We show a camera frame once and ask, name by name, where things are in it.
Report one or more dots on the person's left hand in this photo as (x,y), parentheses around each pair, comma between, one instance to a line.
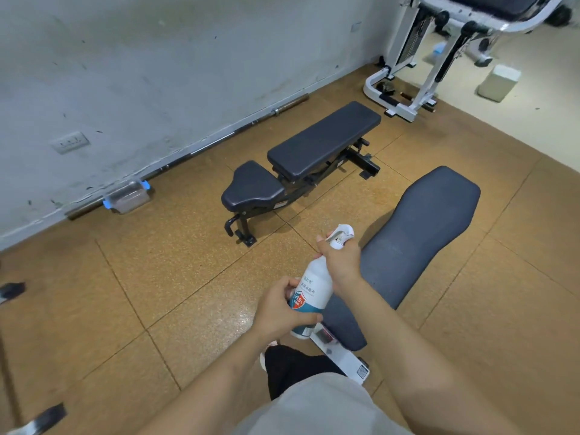
(274,312)

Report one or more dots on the person's right hand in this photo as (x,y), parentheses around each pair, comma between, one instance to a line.
(346,264)

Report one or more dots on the white spray bottle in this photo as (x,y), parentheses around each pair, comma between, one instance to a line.
(312,285)

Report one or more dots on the black bench white frame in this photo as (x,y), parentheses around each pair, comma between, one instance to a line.
(421,221)

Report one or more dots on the adjustable black weight bench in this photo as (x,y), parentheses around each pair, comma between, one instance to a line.
(321,140)

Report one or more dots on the person's right forearm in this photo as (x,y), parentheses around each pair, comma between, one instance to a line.
(430,371)

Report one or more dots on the person's left forearm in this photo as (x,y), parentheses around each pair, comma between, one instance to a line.
(204,394)

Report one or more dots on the white left shoe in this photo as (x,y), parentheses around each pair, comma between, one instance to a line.
(263,361)

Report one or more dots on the black trousers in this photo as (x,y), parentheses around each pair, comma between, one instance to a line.
(294,366)

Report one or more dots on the grey shirt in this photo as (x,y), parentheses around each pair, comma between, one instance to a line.
(317,407)

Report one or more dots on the long steel barbell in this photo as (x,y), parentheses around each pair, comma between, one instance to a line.
(290,105)

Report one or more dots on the clear storage box blue clips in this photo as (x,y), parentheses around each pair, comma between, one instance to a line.
(127,199)

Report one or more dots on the white blue plastic bottle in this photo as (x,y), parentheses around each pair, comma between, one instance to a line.
(436,52)

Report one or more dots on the white gym machine frame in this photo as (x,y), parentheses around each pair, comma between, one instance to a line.
(403,110)

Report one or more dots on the grey wall box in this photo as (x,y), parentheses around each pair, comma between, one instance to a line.
(498,83)

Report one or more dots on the small grey wall plate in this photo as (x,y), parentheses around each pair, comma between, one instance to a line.
(356,27)

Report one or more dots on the white wall outlet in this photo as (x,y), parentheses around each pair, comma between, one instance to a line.
(70,142)

